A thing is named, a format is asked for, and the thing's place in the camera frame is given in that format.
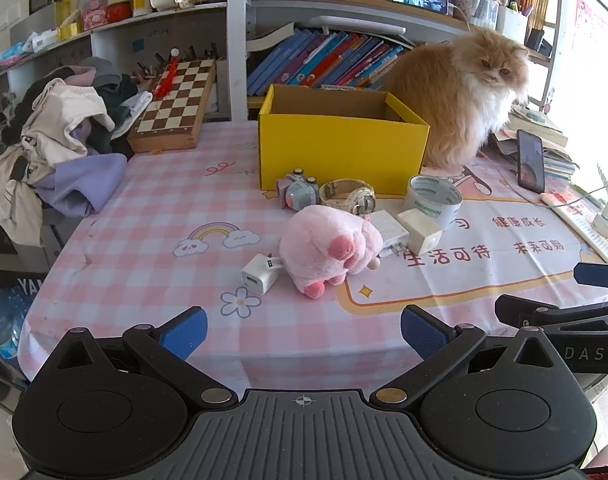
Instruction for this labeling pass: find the small white charger cube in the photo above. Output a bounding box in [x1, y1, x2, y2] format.
[240, 254, 283, 295]

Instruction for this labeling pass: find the cream square charger block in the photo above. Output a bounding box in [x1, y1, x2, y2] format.
[396, 209, 443, 256]

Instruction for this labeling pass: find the white power adapter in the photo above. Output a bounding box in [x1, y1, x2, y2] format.
[369, 210, 409, 258]

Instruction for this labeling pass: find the pink plush pig toy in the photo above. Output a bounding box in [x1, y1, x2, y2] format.
[279, 205, 383, 299]

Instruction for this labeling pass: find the cream wrist watch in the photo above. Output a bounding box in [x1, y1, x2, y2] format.
[319, 179, 377, 217]

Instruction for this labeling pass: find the stack of papers and books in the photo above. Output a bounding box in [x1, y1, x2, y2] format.
[490, 105, 578, 181]

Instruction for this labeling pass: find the pink checkered tablecloth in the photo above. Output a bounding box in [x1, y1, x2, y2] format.
[19, 122, 608, 390]

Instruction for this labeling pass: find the black smartphone on stand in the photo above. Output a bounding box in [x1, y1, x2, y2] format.
[517, 130, 546, 193]

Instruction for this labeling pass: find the wooden chess board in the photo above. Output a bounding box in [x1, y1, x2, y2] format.
[127, 58, 216, 153]

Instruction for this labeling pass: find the pile of clothes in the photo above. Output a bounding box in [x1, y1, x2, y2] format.
[0, 56, 152, 247]

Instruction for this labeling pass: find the orange fluffy cat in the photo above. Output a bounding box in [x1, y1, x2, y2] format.
[384, 28, 530, 170]

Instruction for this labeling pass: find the yellow cardboard box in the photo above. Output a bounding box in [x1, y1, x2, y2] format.
[258, 86, 430, 195]

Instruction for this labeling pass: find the red tassel ornament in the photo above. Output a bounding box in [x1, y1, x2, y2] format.
[152, 48, 179, 100]

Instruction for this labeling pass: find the row of colourful books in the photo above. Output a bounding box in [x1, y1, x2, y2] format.
[246, 27, 412, 96]

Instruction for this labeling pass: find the white bookshelf frame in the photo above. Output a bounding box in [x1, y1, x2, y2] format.
[0, 0, 566, 124]

